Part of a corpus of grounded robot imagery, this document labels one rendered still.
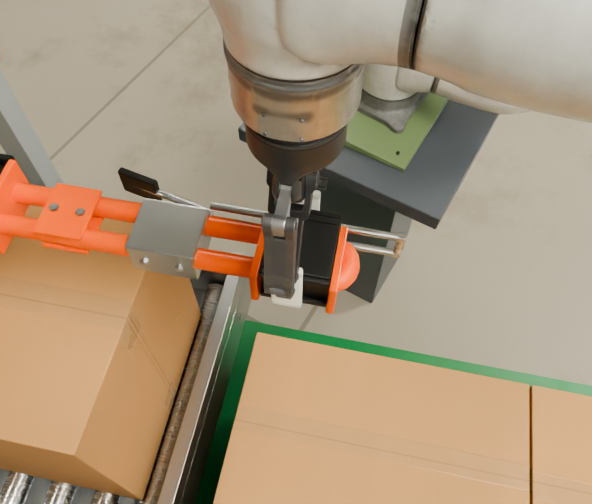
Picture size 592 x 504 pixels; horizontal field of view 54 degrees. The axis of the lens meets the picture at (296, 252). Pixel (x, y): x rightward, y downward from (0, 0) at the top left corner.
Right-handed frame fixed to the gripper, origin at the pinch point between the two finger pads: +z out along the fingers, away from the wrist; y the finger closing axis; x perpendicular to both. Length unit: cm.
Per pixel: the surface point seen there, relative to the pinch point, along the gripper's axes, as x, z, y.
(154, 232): -14.0, -1.5, 1.5
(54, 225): -24.0, -1.6, 2.8
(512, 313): 60, 124, -65
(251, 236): -4.7, -0.3, -0.7
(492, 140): 51, 124, -140
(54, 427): -29.9, 29.6, 16.1
